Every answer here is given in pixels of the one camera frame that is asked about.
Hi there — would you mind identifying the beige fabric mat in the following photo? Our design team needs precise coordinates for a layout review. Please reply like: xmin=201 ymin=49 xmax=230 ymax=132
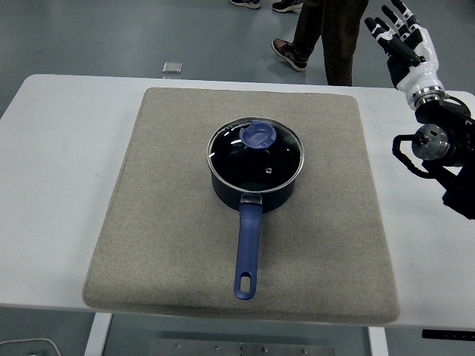
xmin=82 ymin=87 xmax=402 ymax=324

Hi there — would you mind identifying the black flat bar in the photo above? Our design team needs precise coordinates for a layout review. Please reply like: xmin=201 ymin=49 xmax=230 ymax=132
xmin=422 ymin=329 xmax=475 ymax=340

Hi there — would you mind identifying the white table leg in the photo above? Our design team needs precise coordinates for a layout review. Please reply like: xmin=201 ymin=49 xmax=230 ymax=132
xmin=367 ymin=326 xmax=390 ymax=356
xmin=84 ymin=313 xmax=113 ymax=356

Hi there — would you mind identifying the grey metal plate with screws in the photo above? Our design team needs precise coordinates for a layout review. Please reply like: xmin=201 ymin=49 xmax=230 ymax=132
xmin=149 ymin=337 xmax=337 ymax=356

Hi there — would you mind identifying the glass pot lid blue knob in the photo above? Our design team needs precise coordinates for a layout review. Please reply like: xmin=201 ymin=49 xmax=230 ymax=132
xmin=206 ymin=117 xmax=306 ymax=194

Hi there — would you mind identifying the black saucepan with blue handle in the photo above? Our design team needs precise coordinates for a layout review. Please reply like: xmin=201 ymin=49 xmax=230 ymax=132
xmin=209 ymin=162 xmax=300 ymax=300

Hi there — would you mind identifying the person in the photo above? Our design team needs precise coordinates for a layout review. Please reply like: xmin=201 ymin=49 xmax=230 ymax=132
xmin=270 ymin=0 xmax=370 ymax=87
xmin=229 ymin=0 xmax=304 ymax=13

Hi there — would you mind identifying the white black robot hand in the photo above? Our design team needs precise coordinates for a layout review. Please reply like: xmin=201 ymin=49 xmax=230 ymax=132
xmin=364 ymin=0 xmax=446 ymax=108

